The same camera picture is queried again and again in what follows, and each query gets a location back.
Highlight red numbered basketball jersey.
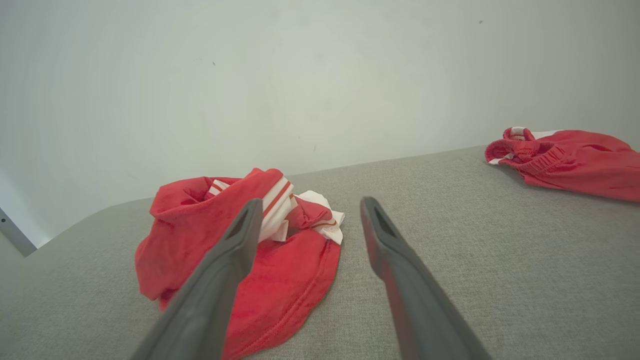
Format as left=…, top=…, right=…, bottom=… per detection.
left=135, top=168, right=346, bottom=360

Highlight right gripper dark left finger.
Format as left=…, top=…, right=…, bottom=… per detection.
left=131, top=198, right=264, bottom=360

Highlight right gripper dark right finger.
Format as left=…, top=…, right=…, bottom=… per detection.
left=360, top=196, right=493, bottom=360

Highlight red shorts with white stripe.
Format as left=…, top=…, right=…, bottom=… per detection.
left=484, top=126, right=640, bottom=203

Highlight grey wall trim strip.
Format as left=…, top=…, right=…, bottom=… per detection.
left=0, top=207, right=39, bottom=258

